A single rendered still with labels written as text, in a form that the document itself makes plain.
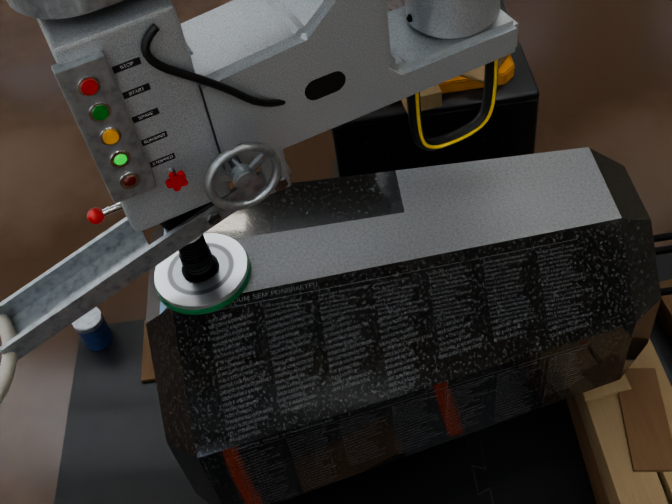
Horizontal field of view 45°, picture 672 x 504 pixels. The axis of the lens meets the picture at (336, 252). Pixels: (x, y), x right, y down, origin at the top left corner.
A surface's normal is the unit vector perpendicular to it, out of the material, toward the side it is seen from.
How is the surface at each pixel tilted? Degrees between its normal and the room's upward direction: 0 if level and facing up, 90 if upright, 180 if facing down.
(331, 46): 90
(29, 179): 0
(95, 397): 0
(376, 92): 90
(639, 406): 0
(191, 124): 90
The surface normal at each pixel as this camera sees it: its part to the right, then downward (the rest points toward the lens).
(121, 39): 0.44, 0.65
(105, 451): -0.11, -0.65
